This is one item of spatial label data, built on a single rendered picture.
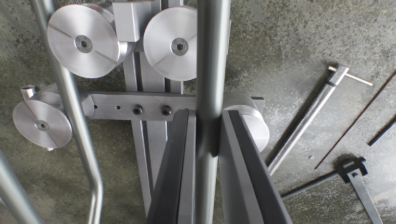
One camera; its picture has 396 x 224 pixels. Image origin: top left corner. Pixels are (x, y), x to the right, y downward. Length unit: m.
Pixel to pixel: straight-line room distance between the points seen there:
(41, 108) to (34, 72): 0.11
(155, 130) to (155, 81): 0.06
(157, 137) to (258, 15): 0.18
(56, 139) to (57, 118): 0.02
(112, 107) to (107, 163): 0.14
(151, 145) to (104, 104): 0.08
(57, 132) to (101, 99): 0.05
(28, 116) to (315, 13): 0.29
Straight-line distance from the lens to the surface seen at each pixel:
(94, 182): 0.25
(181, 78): 0.15
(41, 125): 0.22
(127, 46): 0.17
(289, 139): 0.31
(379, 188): 0.49
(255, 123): 0.18
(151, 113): 0.22
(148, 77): 0.22
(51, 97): 0.22
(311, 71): 0.28
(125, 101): 0.23
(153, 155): 0.28
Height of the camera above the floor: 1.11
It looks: 61 degrees down
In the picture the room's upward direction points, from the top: 180 degrees counter-clockwise
